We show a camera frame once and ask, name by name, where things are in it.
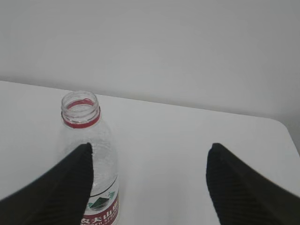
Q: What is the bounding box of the clear Nongfu Spring water bottle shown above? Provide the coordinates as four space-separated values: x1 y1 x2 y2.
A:
58 91 119 225

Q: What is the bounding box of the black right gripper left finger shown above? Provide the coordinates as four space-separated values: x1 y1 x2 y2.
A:
0 143 94 225

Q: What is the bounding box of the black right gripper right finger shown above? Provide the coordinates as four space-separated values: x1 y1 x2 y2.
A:
206 143 300 225

